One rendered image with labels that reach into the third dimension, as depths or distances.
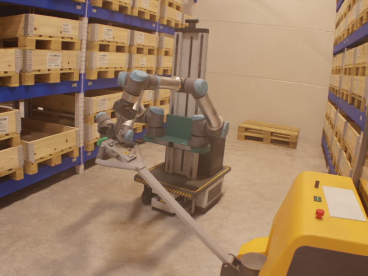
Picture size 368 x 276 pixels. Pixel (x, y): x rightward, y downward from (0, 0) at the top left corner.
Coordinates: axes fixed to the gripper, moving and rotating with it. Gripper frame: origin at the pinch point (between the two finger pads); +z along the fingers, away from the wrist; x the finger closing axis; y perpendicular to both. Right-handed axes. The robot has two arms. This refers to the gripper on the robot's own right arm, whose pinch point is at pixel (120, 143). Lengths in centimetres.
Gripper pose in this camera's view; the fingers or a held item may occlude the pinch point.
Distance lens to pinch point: 193.9
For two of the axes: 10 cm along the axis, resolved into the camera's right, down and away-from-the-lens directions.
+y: 7.3, 0.9, 6.8
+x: -4.2, 8.4, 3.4
